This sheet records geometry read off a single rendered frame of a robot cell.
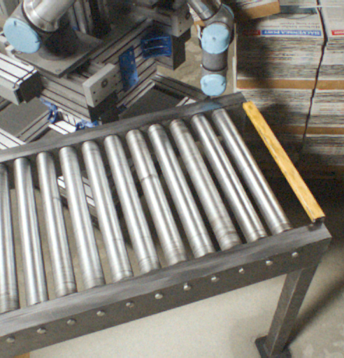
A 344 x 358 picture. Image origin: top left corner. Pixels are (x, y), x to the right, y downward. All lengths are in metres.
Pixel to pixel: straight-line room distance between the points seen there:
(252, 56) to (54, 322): 1.09
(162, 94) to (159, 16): 0.57
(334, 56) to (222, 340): 1.11
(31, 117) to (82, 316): 1.50
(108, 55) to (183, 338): 1.10
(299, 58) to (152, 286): 0.99
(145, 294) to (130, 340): 0.83
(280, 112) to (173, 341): 0.97
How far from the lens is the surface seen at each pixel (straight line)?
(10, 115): 2.40
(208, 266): 1.01
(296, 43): 1.62
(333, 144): 1.97
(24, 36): 1.39
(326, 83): 1.74
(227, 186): 1.14
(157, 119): 1.31
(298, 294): 1.31
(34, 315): 1.02
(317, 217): 1.09
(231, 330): 1.81
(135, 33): 1.82
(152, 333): 1.81
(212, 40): 1.27
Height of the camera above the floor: 1.69
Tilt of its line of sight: 51 degrees down
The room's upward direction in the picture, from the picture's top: 5 degrees counter-clockwise
